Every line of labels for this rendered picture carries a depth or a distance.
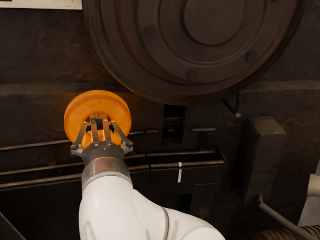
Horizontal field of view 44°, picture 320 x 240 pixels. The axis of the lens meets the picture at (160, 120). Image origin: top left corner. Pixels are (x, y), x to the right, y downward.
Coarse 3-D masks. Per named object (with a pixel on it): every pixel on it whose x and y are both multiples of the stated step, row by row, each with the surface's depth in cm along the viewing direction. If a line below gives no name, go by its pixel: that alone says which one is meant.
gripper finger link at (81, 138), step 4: (84, 124) 85; (80, 128) 83; (84, 128) 84; (80, 132) 82; (84, 132) 82; (80, 136) 81; (84, 136) 83; (76, 140) 80; (80, 140) 80; (84, 140) 83; (72, 144) 78; (76, 144) 79; (72, 148) 78; (76, 148) 78; (72, 156) 79; (76, 156) 79
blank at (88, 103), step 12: (84, 96) 86; (96, 96) 86; (108, 96) 87; (72, 108) 86; (84, 108) 87; (96, 108) 87; (108, 108) 88; (120, 108) 89; (72, 120) 88; (84, 120) 89; (120, 120) 90; (72, 132) 90; (84, 144) 92
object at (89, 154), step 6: (90, 144) 79; (102, 144) 79; (114, 144) 80; (84, 150) 77; (90, 150) 77; (96, 150) 74; (102, 150) 73; (108, 150) 74; (114, 150) 74; (120, 150) 78; (84, 156) 76; (90, 156) 73; (96, 156) 72; (102, 156) 72; (108, 156) 72; (114, 156) 73; (120, 156) 75; (84, 162) 76
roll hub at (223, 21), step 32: (160, 0) 69; (192, 0) 69; (224, 0) 70; (256, 0) 73; (160, 32) 71; (192, 32) 72; (224, 32) 73; (256, 32) 76; (160, 64) 74; (192, 64) 76; (224, 64) 77
